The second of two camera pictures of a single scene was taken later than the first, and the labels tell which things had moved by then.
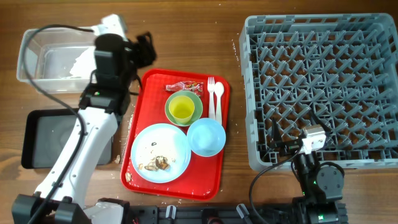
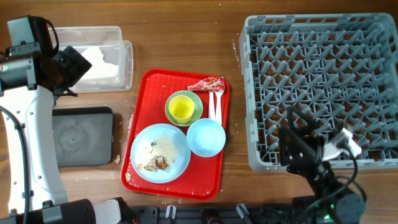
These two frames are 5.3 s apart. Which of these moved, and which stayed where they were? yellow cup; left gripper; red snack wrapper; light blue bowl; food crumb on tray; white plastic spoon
Moved: red snack wrapper; left gripper
Stayed: food crumb on tray; yellow cup; light blue bowl; white plastic spoon
